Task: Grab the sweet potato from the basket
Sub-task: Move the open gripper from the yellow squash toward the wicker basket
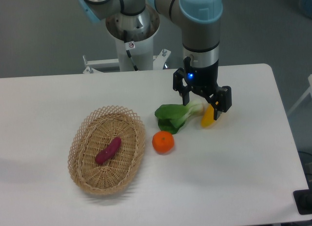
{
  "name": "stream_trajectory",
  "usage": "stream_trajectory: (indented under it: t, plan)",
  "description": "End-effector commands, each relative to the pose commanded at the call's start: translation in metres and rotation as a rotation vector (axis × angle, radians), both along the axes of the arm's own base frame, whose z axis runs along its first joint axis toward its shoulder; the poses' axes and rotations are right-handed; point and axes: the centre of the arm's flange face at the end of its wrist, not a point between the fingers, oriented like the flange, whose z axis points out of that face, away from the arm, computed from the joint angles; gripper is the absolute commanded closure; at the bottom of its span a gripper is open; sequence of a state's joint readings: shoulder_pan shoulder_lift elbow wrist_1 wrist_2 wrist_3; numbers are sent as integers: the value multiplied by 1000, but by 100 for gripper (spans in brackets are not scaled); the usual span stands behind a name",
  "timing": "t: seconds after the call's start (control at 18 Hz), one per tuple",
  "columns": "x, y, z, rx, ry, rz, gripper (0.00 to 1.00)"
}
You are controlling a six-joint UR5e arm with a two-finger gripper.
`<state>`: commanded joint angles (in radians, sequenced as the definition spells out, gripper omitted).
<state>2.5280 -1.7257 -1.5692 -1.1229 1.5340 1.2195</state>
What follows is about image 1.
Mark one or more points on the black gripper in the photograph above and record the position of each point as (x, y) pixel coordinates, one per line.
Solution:
(203, 82)

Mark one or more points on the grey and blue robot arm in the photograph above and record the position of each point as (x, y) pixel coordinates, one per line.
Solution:
(198, 20)

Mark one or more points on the purple sweet potato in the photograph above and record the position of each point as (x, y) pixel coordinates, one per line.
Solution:
(109, 151)

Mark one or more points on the oval wicker basket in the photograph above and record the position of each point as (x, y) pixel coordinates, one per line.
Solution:
(95, 133)

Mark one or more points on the yellow pepper slice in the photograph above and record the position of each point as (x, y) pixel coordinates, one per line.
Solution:
(208, 117)

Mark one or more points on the green bok choy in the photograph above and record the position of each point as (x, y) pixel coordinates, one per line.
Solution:
(171, 117)

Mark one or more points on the orange mandarin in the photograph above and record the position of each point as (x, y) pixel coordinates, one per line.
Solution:
(163, 142)

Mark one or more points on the black box at table edge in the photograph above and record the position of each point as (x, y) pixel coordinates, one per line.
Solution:
(303, 200)

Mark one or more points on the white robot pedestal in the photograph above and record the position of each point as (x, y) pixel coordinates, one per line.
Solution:
(134, 40)

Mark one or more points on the white frame at right edge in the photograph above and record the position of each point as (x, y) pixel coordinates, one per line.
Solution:
(299, 101)

